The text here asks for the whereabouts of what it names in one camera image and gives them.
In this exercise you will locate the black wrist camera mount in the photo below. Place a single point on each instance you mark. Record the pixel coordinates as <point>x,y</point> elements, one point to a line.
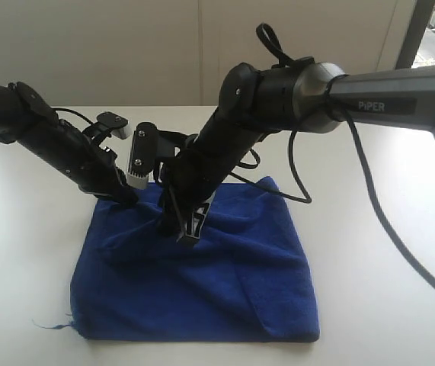
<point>108,124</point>
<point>150,147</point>

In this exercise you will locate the blue microfibre towel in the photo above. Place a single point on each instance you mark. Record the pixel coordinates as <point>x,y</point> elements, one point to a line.
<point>246,280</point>

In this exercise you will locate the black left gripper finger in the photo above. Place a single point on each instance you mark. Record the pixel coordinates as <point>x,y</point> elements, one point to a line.
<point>173,215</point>
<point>118,189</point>

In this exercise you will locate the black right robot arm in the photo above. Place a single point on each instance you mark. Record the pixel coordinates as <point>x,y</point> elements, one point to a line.
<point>307,97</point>

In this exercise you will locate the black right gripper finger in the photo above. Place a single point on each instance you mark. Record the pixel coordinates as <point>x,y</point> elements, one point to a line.
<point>191,232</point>

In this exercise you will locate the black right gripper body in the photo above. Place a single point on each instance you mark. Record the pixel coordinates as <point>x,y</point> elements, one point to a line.
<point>252,105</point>

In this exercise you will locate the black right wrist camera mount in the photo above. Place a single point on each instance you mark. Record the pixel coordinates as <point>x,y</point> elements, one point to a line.
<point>150,147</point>

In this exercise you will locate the dark window frame post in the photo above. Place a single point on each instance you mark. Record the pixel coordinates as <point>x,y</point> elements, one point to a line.
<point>414,34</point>

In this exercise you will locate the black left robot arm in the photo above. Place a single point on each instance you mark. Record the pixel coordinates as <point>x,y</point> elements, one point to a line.
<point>25,118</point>

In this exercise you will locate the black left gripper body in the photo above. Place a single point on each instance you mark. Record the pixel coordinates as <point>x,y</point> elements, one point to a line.
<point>71,153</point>

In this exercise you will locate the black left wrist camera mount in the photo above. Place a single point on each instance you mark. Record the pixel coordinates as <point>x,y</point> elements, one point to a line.
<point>108,124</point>

